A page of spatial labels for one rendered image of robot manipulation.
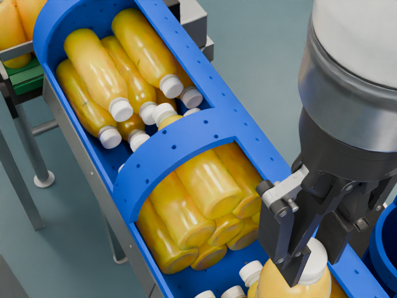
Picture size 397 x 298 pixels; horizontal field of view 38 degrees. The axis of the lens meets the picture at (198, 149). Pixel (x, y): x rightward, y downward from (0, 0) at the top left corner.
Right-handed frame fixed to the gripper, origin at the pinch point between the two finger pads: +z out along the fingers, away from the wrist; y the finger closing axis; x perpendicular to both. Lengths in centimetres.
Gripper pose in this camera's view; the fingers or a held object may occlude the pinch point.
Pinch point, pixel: (311, 246)
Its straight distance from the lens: 52.8
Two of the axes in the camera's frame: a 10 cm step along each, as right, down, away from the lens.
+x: -4.8, -7.2, 5.0
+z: -0.1, 5.7, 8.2
